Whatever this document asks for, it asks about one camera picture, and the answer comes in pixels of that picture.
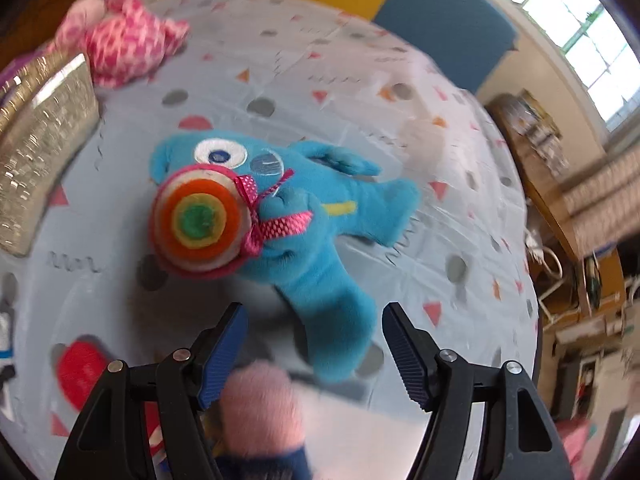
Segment pink spotted plush toy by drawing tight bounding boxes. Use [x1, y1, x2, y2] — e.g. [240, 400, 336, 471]
[47, 0, 191, 90]

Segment pink dishcloth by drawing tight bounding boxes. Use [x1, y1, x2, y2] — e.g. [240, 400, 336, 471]
[217, 362, 316, 480]

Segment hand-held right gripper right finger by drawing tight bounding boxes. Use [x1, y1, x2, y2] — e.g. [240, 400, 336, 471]
[382, 302, 576, 480]

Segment red knit cloth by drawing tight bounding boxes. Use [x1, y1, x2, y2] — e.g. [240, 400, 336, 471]
[55, 340, 161, 441]

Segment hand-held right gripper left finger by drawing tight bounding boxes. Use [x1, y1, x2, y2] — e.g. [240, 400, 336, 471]
[54, 302, 249, 480]

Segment grey yellow blue chair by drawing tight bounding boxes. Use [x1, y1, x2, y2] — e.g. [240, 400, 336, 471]
[165, 0, 518, 93]

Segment patterned curtain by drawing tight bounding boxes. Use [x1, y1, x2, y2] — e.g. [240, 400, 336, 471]
[565, 145, 640, 256]

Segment window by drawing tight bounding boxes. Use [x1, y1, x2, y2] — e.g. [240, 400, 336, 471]
[485, 0, 640, 126]

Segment blue monster plush toy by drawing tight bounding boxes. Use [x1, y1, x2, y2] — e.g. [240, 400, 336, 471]
[149, 132, 421, 383]

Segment silver ornate tissue box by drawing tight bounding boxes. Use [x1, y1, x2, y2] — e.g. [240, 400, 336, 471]
[0, 51, 101, 258]

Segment wooden desk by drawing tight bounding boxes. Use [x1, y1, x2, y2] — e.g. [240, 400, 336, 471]
[487, 92, 626, 311]

